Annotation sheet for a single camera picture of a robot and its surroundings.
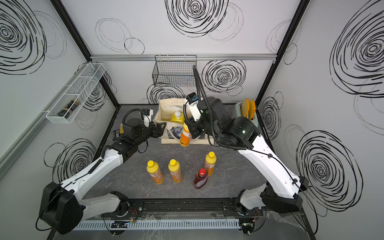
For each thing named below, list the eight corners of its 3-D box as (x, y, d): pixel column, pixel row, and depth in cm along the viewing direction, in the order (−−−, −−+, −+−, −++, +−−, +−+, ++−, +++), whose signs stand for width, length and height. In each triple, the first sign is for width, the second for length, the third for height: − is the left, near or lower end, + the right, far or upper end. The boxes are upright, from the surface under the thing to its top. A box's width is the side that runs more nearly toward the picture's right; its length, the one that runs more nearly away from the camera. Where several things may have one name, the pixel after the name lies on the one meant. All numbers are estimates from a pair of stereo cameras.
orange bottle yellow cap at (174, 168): (172, 180, 84) (166, 163, 67) (177, 174, 86) (173, 157, 69) (177, 185, 82) (172, 170, 65) (182, 179, 84) (179, 163, 67)
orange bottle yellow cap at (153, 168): (155, 184, 83) (145, 168, 65) (158, 176, 85) (148, 159, 68) (162, 185, 82) (153, 170, 65) (164, 178, 85) (156, 161, 67)
